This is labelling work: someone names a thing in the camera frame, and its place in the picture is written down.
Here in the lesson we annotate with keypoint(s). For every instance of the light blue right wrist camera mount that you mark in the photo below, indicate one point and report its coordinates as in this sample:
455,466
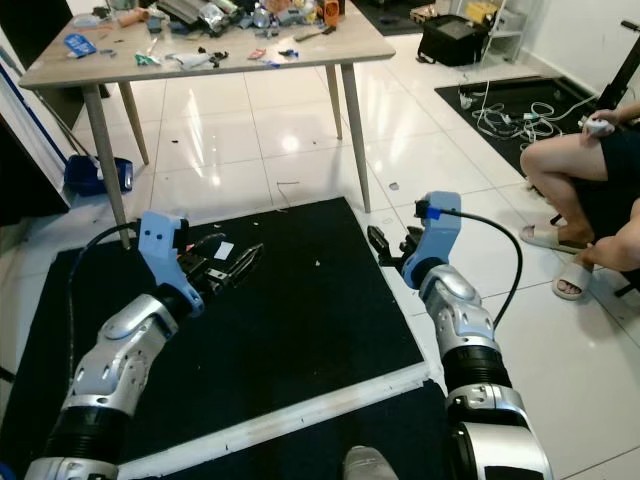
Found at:
435,240

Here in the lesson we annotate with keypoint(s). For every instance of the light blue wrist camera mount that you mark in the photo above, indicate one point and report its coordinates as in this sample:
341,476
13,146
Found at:
160,245
435,240

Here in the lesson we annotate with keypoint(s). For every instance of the beige slipper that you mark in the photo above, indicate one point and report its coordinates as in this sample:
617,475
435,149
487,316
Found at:
540,240
565,288

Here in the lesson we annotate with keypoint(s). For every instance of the red wrapper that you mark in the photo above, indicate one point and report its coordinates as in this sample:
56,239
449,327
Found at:
256,54

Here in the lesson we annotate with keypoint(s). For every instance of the small black floor mat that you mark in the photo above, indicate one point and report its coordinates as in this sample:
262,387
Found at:
410,430

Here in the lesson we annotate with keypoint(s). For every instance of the black metal stand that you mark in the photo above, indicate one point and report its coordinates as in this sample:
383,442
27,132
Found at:
622,75

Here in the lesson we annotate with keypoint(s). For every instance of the seated person in black shorts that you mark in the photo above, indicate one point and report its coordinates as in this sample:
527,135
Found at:
620,170

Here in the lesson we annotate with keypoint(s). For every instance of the brown wooden stick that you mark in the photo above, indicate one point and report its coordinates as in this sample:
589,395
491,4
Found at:
315,35

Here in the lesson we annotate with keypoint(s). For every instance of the large black floor mat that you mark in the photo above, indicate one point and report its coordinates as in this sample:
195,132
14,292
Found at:
310,330

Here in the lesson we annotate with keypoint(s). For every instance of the light wooden table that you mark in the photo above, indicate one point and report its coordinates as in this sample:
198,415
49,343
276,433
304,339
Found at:
220,76

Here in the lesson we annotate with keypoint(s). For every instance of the orange and black tool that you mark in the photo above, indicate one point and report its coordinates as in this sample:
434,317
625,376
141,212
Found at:
332,10

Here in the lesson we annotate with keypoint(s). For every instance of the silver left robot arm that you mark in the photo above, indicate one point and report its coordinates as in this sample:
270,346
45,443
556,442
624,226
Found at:
120,350

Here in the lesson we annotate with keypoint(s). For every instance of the white panel with blue edge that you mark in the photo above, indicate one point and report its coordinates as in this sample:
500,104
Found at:
30,120

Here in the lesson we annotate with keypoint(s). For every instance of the white handheld controller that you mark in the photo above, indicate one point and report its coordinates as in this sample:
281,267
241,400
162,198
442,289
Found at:
598,129

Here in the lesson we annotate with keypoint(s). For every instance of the white shelf rack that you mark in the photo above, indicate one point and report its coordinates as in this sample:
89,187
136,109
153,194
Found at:
515,35

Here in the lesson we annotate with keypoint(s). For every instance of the yellow box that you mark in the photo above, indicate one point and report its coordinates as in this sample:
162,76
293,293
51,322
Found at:
482,12

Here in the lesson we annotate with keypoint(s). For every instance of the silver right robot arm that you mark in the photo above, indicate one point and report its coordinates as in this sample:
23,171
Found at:
465,330

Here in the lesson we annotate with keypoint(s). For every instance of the white and black tool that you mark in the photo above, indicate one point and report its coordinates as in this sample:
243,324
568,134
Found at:
195,60

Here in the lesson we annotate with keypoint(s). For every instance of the person's hand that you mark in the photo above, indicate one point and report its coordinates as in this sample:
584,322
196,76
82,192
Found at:
603,115

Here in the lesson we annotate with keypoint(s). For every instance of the light blue left wrist camera mount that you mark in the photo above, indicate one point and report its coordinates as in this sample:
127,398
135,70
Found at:
160,245

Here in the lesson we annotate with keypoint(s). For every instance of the teal wrapper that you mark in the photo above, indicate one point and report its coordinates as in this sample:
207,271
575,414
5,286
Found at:
147,60

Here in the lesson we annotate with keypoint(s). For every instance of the blue dustpan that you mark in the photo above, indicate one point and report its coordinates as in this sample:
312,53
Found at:
90,178

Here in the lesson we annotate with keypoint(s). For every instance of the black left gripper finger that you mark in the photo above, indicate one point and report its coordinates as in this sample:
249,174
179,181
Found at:
242,255
232,276

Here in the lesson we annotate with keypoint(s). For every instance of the grey robot foot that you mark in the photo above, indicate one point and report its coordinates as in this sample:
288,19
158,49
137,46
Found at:
370,465

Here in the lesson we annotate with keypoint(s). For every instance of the blue packet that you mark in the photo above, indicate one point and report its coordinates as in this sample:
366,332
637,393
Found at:
80,45

